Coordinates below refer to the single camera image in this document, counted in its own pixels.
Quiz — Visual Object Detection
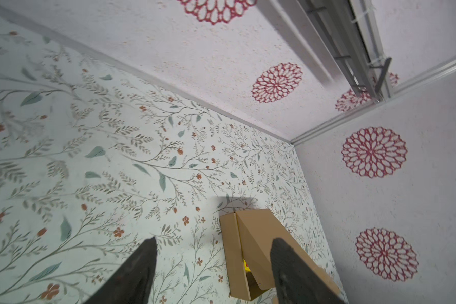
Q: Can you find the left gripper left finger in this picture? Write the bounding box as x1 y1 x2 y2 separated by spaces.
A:
86 238 157 304

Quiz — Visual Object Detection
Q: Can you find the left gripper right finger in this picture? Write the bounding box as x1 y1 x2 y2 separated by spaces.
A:
270 238 343 304

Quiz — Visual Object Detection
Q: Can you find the brown cardboard box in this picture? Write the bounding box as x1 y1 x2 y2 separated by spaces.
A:
219 209 342 301

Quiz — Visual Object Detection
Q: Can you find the small yellow cube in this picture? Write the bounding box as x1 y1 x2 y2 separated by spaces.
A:
243 260 251 272

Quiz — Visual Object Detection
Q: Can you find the dark metal wall shelf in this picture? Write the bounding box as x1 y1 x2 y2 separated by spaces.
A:
299 0 393 103

